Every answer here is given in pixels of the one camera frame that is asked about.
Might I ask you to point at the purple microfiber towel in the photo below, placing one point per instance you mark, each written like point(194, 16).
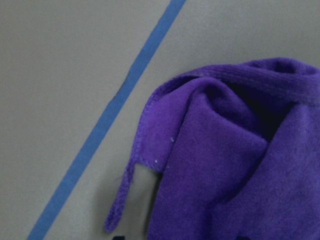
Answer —
point(238, 148)

